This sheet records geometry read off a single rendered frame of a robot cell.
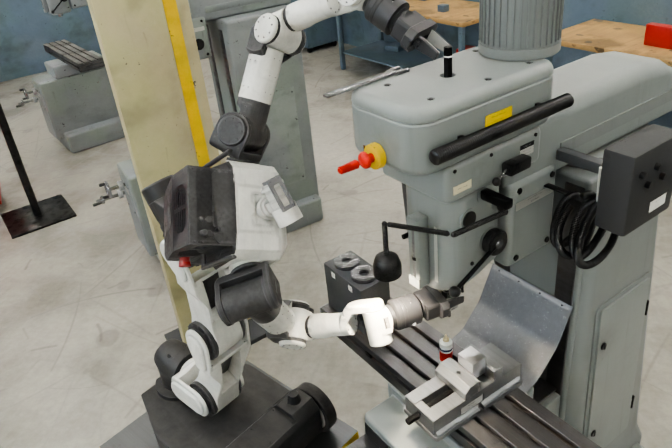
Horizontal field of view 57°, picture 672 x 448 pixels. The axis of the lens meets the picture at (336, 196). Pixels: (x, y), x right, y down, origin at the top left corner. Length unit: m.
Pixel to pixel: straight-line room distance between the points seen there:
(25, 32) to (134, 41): 7.38
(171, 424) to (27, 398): 1.44
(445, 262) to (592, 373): 0.84
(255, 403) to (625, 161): 1.62
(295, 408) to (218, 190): 1.08
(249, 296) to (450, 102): 0.67
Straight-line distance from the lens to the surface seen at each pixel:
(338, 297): 2.18
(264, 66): 1.65
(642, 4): 6.08
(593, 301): 2.05
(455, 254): 1.58
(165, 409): 2.58
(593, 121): 1.83
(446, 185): 1.41
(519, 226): 1.69
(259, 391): 2.53
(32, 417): 3.69
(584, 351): 2.17
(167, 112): 3.02
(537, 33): 1.57
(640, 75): 1.98
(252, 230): 1.57
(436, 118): 1.30
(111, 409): 3.53
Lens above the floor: 2.35
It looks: 29 degrees down
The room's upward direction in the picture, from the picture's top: 6 degrees counter-clockwise
